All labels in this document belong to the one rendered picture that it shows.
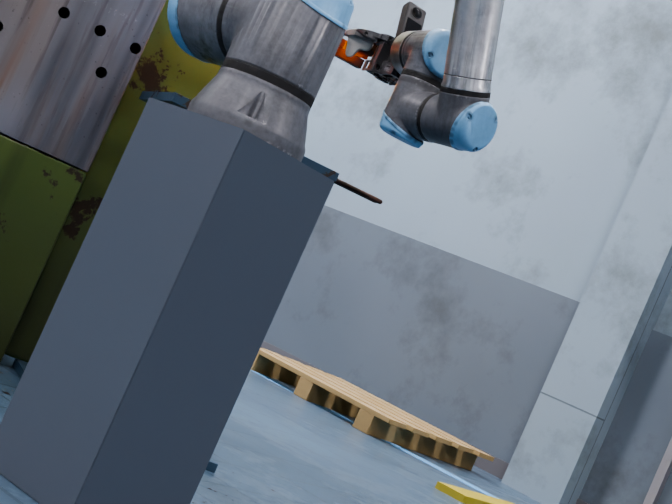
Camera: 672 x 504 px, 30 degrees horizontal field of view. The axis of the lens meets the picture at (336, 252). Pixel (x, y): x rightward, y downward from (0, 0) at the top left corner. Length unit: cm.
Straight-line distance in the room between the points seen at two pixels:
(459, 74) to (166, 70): 105
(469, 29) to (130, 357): 85
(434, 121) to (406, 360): 418
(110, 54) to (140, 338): 118
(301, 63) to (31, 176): 109
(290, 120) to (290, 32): 13
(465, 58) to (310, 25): 42
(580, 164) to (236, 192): 452
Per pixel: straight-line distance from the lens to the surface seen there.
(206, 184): 178
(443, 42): 233
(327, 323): 670
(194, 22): 203
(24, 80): 282
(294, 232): 189
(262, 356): 569
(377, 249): 664
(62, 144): 283
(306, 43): 187
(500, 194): 636
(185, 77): 308
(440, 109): 223
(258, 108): 185
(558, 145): 630
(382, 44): 253
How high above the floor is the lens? 43
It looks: 2 degrees up
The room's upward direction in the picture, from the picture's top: 24 degrees clockwise
